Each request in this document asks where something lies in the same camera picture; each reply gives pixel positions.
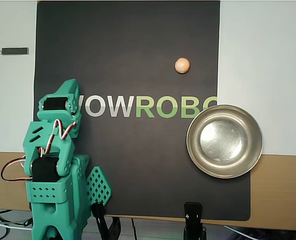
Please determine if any teal gripper with servo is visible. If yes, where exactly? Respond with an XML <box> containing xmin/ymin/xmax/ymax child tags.
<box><xmin>37</xmin><ymin>79</ymin><xmax>83</xmax><ymax>124</ymax></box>

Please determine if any small orange ball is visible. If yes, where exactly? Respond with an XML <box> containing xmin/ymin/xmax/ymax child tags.
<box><xmin>174</xmin><ymin>57</ymin><xmax>191</xmax><ymax>75</ymax></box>

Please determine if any round metal bowl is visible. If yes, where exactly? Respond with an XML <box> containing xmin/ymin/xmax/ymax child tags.
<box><xmin>186</xmin><ymin>104</ymin><xmax>263</xmax><ymax>179</ymax></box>

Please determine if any black USB stick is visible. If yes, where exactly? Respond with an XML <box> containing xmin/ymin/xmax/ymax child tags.
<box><xmin>0</xmin><ymin>46</ymin><xmax>30</xmax><ymax>56</ymax></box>

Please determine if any black WOWROBO mat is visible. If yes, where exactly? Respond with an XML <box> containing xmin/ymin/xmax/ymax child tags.
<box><xmin>29</xmin><ymin>0</ymin><xmax>251</xmax><ymax>222</ymax></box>

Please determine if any black C-clamp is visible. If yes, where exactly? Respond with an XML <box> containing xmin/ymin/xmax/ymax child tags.
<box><xmin>90</xmin><ymin>201</ymin><xmax>123</xmax><ymax>240</ymax></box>

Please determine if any black clamp right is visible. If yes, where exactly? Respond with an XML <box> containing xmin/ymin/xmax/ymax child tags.
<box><xmin>183</xmin><ymin>201</ymin><xmax>206</xmax><ymax>240</ymax></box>

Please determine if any white sheet under mat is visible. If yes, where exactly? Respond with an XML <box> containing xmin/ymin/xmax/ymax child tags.
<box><xmin>0</xmin><ymin>0</ymin><xmax>296</xmax><ymax>157</ymax></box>

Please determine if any red white black servo wire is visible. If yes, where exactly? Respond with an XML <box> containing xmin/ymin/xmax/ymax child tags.
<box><xmin>1</xmin><ymin>156</ymin><xmax>33</xmax><ymax>182</ymax></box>
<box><xmin>39</xmin><ymin>119</ymin><xmax>78</xmax><ymax>157</ymax></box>

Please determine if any white cable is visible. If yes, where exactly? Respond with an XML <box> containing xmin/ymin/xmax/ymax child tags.
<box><xmin>0</xmin><ymin>217</ymin><xmax>35</xmax><ymax>240</ymax></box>
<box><xmin>222</xmin><ymin>224</ymin><xmax>296</xmax><ymax>237</ymax></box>

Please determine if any thin black cable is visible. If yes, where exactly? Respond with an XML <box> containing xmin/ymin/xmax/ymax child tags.
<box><xmin>130</xmin><ymin>217</ymin><xmax>138</xmax><ymax>240</ymax></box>

